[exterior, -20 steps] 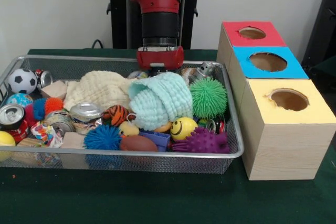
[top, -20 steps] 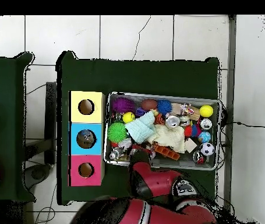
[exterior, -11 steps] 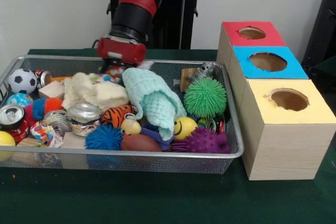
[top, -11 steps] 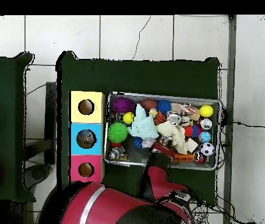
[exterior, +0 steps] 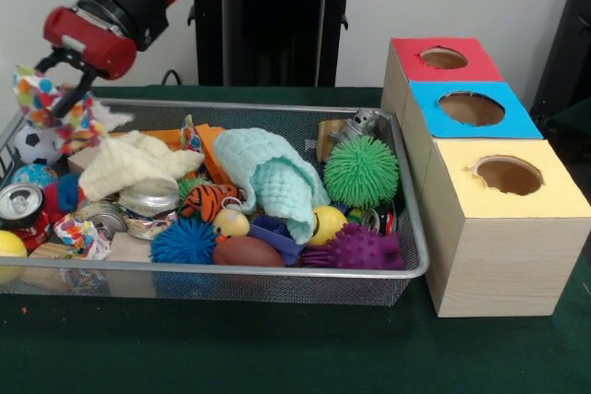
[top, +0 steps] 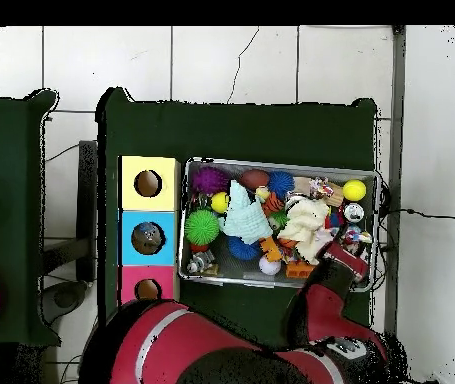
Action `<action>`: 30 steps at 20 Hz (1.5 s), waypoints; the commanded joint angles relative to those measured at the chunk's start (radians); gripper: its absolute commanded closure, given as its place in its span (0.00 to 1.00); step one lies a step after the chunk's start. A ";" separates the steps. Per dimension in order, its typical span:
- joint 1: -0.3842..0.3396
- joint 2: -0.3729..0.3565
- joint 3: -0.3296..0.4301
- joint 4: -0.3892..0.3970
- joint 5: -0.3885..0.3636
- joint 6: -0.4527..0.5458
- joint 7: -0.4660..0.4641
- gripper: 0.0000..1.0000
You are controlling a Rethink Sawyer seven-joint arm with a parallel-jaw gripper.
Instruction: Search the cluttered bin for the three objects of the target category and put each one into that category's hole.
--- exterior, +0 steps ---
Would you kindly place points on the mint green cloth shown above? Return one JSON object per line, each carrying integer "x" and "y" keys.
{"x": 277, "y": 172}

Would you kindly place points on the wooden box with three holes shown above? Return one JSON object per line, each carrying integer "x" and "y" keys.
{"x": 498, "y": 265}

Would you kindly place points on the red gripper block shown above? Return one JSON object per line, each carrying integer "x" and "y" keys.
{"x": 92, "y": 48}

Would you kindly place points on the brown toy football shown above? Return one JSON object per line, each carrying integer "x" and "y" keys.
{"x": 247, "y": 253}

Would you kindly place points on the crushed black red can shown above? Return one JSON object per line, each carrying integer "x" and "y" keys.
{"x": 18, "y": 202}

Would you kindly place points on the black stand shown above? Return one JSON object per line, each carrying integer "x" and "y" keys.
{"x": 572, "y": 43}

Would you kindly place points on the dark green table cloth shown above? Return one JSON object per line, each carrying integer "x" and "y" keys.
{"x": 277, "y": 348}
{"x": 570, "y": 119}

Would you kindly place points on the purple spiky ball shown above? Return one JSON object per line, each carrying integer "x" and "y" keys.
{"x": 360, "y": 248}

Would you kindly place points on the blue rubber koosh ball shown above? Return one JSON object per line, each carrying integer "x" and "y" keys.
{"x": 182, "y": 242}

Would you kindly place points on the small soccer ball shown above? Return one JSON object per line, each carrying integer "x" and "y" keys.
{"x": 34, "y": 147}

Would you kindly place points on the cream knitted cloth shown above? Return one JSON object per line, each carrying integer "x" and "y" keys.
{"x": 134, "y": 163}

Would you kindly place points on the green rubber koosh ball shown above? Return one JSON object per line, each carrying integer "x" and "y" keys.
{"x": 360, "y": 172}

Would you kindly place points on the yellow ball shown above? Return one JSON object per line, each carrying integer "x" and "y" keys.
{"x": 330, "y": 223}

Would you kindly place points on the multicoloured patterned cloth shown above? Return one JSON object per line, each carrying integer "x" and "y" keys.
{"x": 78, "y": 235}
{"x": 37, "y": 94}

